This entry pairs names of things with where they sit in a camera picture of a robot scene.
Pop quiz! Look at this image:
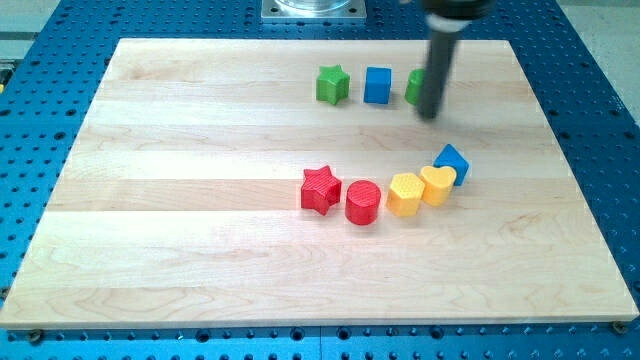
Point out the red star block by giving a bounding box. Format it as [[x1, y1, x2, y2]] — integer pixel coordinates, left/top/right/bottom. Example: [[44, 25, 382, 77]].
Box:
[[301, 166, 342, 215]]

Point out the green star block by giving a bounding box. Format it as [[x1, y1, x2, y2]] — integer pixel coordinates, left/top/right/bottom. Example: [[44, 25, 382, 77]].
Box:
[[316, 65, 350, 105]]

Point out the red cylinder block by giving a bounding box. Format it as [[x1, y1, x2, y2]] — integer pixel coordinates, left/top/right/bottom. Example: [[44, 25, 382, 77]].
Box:
[[345, 180, 381, 226]]

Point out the yellow hexagon block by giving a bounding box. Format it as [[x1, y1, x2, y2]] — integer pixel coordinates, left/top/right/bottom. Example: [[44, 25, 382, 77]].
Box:
[[386, 173, 425, 217]]

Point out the blue cube block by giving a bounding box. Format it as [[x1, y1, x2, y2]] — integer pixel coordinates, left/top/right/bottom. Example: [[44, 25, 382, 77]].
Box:
[[364, 67, 392, 104]]

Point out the wooden board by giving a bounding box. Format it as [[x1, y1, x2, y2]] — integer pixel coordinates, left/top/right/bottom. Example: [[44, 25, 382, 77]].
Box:
[[1, 38, 638, 329]]

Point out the yellow heart block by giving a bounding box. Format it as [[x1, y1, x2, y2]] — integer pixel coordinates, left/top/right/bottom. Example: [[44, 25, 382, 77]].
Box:
[[419, 166, 457, 206]]

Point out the blue diamond block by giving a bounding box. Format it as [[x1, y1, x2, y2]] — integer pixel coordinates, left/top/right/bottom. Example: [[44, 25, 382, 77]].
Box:
[[433, 144, 470, 187]]

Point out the green round block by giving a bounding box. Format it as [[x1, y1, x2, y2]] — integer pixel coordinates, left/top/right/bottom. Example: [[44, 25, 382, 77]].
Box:
[[404, 68, 424, 105]]

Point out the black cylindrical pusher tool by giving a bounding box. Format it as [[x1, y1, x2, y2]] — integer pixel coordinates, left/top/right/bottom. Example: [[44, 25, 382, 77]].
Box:
[[417, 0, 496, 120]]

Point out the blue perforated metal table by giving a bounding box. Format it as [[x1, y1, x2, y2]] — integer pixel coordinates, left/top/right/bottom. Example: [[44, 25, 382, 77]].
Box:
[[1, 0, 639, 360]]

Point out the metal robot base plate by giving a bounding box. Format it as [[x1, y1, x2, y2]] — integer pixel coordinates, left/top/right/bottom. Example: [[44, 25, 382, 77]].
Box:
[[260, 0, 367, 23]]

